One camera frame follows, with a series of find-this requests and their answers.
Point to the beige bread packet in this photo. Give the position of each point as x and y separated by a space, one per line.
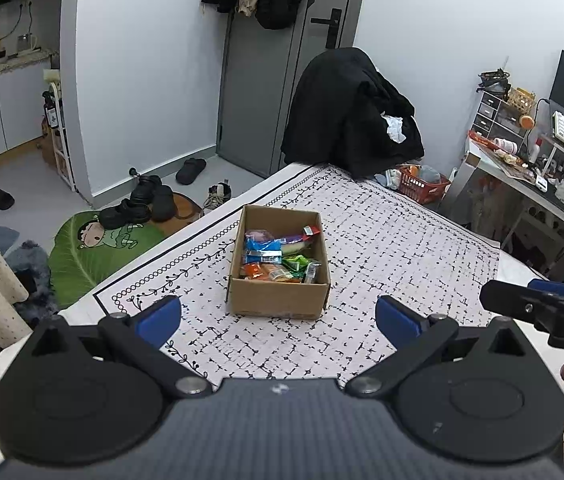
283 275

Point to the pink snack packet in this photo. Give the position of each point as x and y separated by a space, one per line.
259 235

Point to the green cartoon rug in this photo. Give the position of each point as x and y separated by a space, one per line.
82 270

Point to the purple snack packet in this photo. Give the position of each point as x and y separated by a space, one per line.
294 246

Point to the white storage rack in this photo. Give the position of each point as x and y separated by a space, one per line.
59 135

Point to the brown cardboard box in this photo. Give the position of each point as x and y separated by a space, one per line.
277 300

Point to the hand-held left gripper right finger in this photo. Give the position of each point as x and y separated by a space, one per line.
396 317

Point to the red plastic basket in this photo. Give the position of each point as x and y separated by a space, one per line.
421 187

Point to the black and white sneaker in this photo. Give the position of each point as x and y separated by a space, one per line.
217 197

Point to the brown mat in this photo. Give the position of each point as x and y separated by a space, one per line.
187 207

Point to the grey door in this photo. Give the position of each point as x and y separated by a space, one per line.
262 85

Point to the black shoe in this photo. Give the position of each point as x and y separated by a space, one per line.
162 203
124 212
144 187

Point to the light blue clothes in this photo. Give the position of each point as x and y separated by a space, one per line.
386 178

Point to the orange ball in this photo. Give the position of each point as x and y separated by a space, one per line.
527 122

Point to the grey drawer organizer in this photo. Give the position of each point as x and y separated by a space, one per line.
494 115

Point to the printed blanket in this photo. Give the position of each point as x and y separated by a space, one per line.
386 260

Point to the orange snack packet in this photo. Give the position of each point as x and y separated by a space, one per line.
257 271

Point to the woven basket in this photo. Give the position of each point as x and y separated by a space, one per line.
520 101

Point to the white desk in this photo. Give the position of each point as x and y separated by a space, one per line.
516 180

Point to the grey fuzzy rug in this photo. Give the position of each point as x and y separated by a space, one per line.
32 270

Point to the black coat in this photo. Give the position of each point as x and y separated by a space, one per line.
346 110

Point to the black door stopper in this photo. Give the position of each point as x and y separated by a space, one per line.
133 172

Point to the white kitchen cabinet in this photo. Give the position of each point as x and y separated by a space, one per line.
7 105

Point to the white cloth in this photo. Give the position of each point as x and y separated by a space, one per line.
394 127

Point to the red and green snack packet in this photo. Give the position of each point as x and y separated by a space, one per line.
312 231

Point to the black slipper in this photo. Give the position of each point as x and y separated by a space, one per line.
1 199
191 170

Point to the pink and white bottle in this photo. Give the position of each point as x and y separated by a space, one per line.
505 145

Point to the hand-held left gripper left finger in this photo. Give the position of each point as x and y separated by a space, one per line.
162 312

